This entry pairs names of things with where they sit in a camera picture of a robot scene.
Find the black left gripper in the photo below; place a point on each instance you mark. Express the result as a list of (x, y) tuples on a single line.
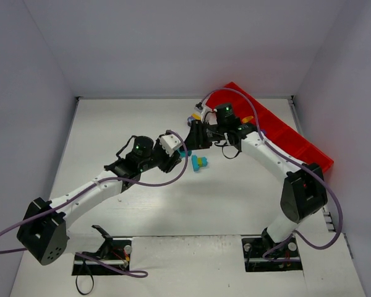
[(170, 163)]

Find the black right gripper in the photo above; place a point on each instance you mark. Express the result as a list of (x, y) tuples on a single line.
[(196, 136)]

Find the cyan lego with green brick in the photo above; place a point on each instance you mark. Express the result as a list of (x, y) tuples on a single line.
[(184, 153)]

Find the cyan green lego cluster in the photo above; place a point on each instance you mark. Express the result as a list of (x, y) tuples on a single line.
[(198, 162)]

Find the orange curved lego brick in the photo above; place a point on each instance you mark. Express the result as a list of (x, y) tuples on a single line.
[(247, 119)]

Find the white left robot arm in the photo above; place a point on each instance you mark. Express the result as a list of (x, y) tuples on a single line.
[(45, 231)]

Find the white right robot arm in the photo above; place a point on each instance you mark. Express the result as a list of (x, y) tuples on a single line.
[(302, 193)]

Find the purple yellow white lego stack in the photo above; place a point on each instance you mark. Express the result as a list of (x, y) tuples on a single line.
[(193, 117)]

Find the red divided bin tray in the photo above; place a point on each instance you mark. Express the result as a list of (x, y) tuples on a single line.
[(272, 126)]

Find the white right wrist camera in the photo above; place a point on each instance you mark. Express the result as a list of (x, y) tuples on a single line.
[(203, 112)]

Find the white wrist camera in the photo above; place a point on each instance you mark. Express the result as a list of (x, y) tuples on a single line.
[(169, 143), (203, 112)]

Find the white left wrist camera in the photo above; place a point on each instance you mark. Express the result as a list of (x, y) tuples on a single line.
[(169, 143)]

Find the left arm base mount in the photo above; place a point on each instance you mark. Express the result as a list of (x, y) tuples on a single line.
[(114, 252)]

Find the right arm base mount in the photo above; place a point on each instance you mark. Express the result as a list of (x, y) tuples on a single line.
[(283, 259)]

